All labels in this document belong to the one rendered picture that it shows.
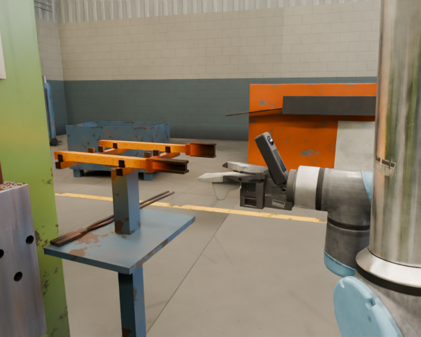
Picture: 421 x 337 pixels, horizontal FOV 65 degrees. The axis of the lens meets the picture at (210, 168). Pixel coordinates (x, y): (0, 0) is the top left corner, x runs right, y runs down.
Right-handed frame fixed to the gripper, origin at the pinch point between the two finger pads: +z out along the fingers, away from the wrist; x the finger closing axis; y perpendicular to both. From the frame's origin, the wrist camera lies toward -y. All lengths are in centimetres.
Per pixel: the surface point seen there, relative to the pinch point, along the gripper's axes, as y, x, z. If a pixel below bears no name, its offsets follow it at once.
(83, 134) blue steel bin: 36, 267, 302
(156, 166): 0.6, -0.7, 14.8
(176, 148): 0.0, 23.0, 22.2
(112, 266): 27.0, -7.9, 24.7
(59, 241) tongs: 25, -5, 47
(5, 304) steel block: 34, -24, 46
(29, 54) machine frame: -30, 8, 67
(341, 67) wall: -74, 729, 5
